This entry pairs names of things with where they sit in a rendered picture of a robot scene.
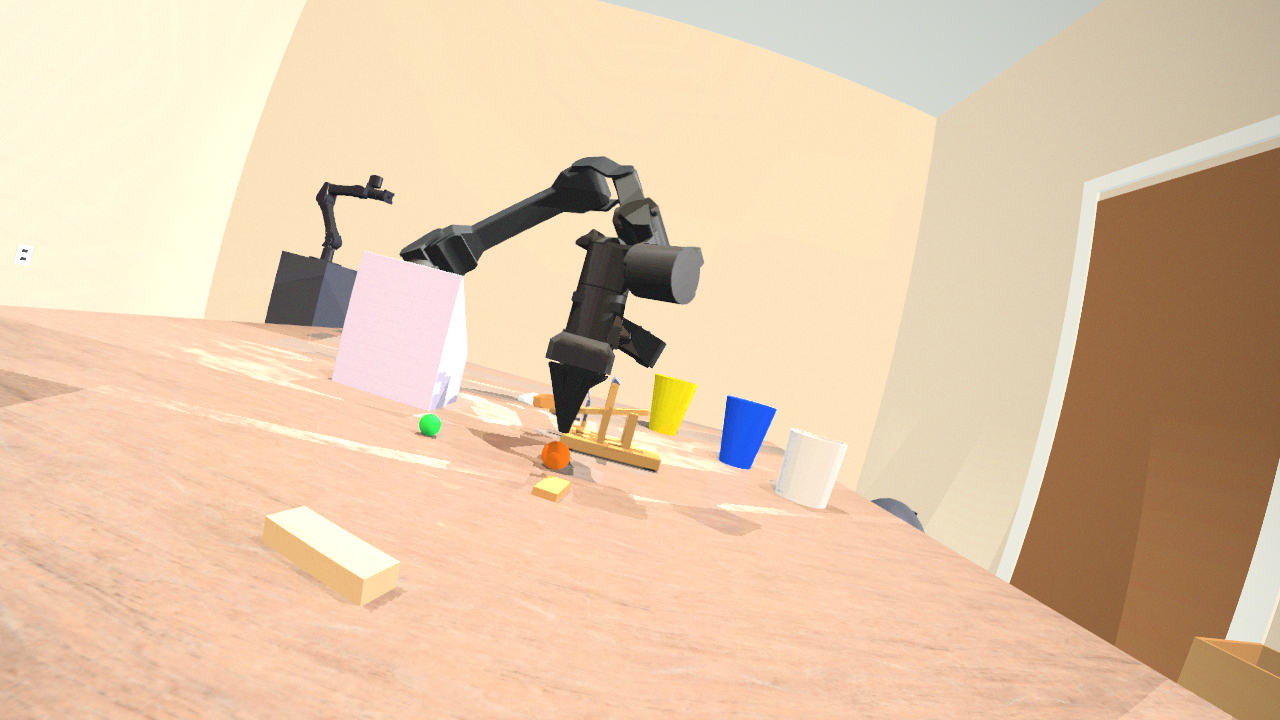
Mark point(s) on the green ball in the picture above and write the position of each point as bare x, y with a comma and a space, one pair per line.
429, 424

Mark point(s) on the yellow rectangular block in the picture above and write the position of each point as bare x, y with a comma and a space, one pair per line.
551, 488

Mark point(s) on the orange ball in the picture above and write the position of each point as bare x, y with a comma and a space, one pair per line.
555, 455

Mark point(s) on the white cup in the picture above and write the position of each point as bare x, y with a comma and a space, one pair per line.
810, 466

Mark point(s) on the cream rectangular block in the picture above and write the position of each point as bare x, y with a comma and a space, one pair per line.
353, 568

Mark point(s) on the orange wooden catapult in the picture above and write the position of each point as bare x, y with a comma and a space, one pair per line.
581, 438

